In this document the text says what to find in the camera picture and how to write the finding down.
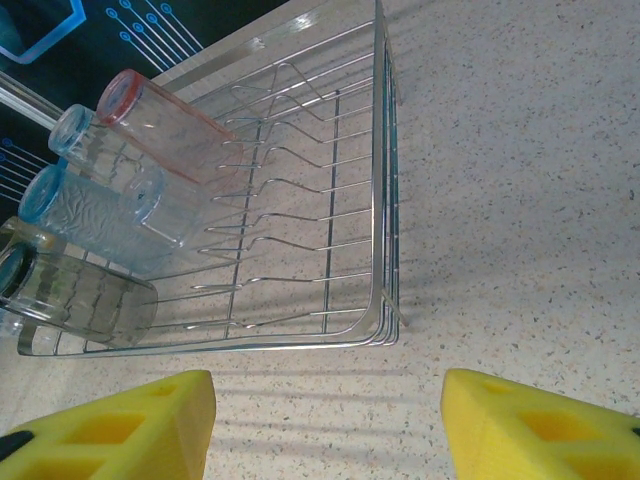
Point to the red plastic cup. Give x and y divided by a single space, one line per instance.
165 135

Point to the blue textured plastic cup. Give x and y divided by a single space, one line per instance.
90 220

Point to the dark grey plastic cup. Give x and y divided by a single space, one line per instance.
90 300

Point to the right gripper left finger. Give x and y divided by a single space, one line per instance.
185 425

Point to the aluminium frame post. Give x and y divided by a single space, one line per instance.
25 97

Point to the large clear plastic cup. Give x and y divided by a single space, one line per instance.
115 160

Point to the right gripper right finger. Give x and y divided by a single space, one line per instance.
480 430

